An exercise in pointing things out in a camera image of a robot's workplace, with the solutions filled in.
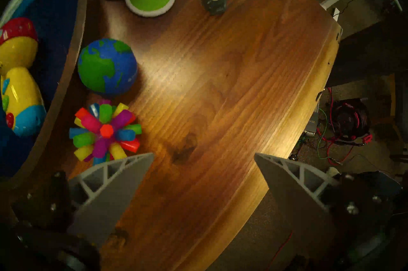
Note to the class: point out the round wooden ocean resin tray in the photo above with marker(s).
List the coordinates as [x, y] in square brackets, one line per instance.
[54, 18]

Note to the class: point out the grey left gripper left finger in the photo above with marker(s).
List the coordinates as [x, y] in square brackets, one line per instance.
[105, 197]

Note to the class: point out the multicolour spiky ball toy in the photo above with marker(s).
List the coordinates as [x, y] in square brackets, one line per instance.
[105, 131]

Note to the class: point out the yellow red toy flashlight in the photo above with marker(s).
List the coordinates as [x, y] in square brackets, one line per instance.
[20, 88]

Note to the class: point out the small grey electronics box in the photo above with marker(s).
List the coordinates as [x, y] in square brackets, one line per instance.
[313, 123]

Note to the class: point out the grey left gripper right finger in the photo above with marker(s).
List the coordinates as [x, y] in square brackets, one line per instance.
[299, 203]

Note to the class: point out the blue green globe ball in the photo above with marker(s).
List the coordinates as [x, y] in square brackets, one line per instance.
[106, 66]

